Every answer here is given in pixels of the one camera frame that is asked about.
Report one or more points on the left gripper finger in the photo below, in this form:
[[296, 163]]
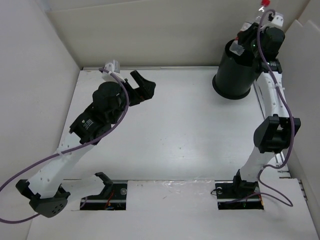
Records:
[[147, 89], [138, 78]]

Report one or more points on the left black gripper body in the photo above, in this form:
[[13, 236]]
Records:
[[118, 112]]

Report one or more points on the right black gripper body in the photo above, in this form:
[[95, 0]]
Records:
[[249, 40]]

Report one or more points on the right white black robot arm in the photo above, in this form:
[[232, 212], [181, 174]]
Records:
[[276, 133]]

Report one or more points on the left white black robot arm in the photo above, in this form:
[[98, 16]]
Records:
[[48, 190]]

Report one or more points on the black cylindrical bin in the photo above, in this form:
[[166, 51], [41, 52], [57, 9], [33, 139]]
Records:
[[235, 74]]

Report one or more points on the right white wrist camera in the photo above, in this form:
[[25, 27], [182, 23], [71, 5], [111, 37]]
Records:
[[275, 20]]

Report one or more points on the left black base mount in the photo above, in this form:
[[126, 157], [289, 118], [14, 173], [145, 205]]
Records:
[[113, 196]]

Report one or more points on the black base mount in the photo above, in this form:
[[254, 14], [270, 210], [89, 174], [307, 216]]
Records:
[[113, 196], [233, 196]]

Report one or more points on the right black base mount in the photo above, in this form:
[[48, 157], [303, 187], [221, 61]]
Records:
[[233, 196]]

